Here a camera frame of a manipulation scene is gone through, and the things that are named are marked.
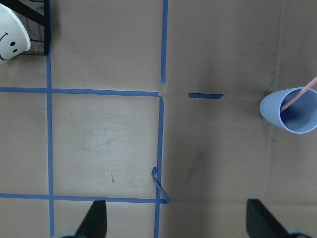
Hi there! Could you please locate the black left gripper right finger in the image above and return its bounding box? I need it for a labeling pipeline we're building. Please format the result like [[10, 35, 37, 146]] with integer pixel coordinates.
[[246, 199, 289, 238]]

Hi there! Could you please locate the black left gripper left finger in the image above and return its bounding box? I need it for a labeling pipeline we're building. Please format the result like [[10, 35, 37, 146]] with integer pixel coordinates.
[[74, 200, 107, 238]]

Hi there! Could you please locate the light blue plastic cup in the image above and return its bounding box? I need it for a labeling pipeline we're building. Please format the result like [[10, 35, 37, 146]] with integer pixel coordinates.
[[259, 87, 317, 134]]

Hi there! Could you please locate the pink chopstick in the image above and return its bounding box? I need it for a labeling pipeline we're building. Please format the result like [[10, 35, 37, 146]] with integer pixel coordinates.
[[280, 77, 317, 113]]

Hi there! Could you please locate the white smiley mug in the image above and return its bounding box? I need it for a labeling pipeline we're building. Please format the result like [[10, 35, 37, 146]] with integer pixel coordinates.
[[0, 4, 31, 64]]

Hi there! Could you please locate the black wire mug rack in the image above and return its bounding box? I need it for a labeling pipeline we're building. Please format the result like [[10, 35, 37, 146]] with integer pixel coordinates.
[[1, 0, 51, 56]]

